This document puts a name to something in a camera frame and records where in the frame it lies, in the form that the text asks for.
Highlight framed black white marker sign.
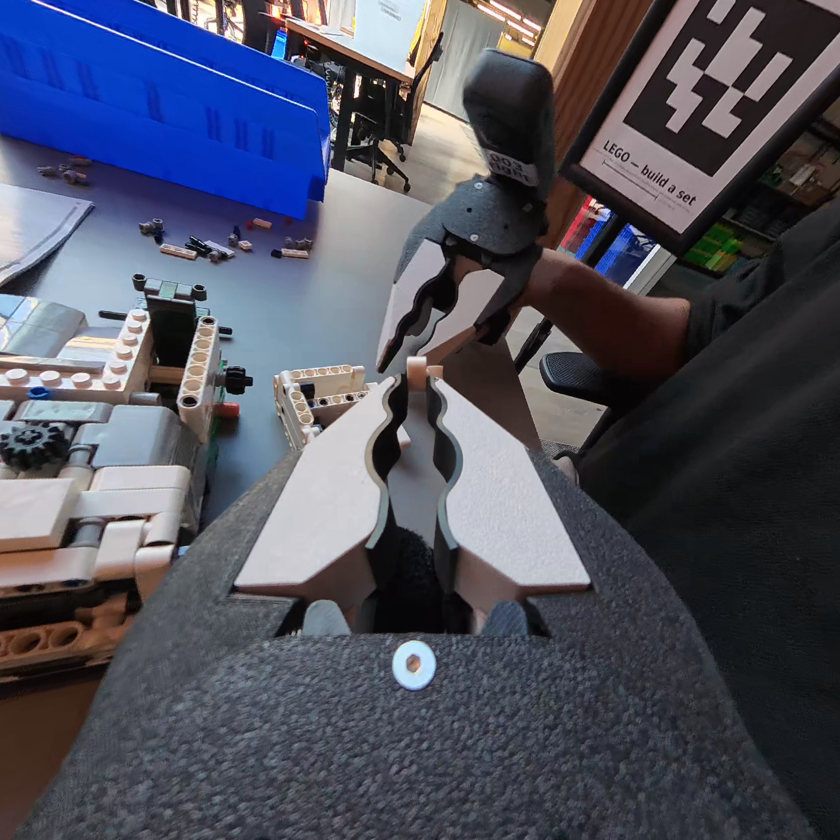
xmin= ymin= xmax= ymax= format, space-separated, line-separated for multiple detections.
xmin=560 ymin=0 xmax=840 ymax=258

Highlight person's right forearm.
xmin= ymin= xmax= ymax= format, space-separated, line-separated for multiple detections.
xmin=518 ymin=248 xmax=692 ymax=388

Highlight wooden post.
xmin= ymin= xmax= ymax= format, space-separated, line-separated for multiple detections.
xmin=530 ymin=0 xmax=657 ymax=253

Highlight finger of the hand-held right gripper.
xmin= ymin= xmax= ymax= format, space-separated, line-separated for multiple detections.
xmin=376 ymin=238 xmax=460 ymax=374
xmin=419 ymin=268 xmax=508 ymax=367

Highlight white lego beam frame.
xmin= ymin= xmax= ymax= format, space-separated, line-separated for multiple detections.
xmin=273 ymin=364 xmax=413 ymax=455

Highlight black sign pole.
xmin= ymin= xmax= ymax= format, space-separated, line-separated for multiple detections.
xmin=514 ymin=317 xmax=553 ymax=374

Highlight stack of blue crates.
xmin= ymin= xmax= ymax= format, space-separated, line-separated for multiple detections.
xmin=570 ymin=196 xmax=660 ymax=280

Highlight stack of green crates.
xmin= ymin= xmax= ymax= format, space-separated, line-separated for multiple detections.
xmin=682 ymin=220 xmax=752 ymax=273

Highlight black office chair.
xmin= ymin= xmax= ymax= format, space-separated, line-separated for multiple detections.
xmin=346 ymin=31 xmax=448 ymax=195
xmin=539 ymin=350 xmax=634 ymax=404

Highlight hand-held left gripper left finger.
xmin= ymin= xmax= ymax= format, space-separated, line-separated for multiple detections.
xmin=233 ymin=373 xmax=409 ymax=598

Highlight blue plastic bin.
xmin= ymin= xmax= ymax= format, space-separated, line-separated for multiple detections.
xmin=0 ymin=0 xmax=332 ymax=221

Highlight small white lego connector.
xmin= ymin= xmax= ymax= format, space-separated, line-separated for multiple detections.
xmin=406 ymin=356 xmax=445 ymax=396

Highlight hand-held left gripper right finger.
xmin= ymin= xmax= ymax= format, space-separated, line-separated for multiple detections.
xmin=427 ymin=376 xmax=593 ymax=614

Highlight white grey green lego vehicle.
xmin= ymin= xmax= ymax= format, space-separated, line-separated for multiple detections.
xmin=0 ymin=273 xmax=255 ymax=683

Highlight lego instruction booklet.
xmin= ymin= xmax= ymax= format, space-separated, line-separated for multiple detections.
xmin=0 ymin=182 xmax=96 ymax=290

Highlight wooden desk black legs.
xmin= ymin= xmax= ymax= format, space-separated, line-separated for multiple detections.
xmin=283 ymin=16 xmax=421 ymax=173

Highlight scattered small lego pieces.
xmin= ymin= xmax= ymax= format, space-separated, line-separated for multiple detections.
xmin=36 ymin=154 xmax=315 ymax=265

